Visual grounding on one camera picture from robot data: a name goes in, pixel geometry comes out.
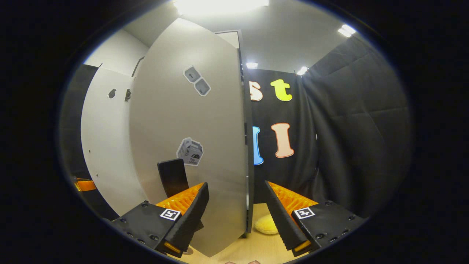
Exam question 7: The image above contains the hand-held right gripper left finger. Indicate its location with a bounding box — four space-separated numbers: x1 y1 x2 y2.
109 182 210 258

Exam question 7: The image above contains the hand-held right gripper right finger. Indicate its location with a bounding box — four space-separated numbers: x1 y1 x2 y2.
264 180 369 257

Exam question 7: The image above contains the white cabinet door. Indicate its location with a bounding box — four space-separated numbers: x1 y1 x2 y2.
128 18 248 258
80 66 149 217

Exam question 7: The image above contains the yellow soft toy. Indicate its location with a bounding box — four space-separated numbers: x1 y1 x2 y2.
254 214 280 235

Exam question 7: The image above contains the white and grey cabinet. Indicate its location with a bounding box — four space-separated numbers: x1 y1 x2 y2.
130 29 256 235

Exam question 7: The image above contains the black right door handle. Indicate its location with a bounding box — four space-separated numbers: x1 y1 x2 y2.
157 158 190 198

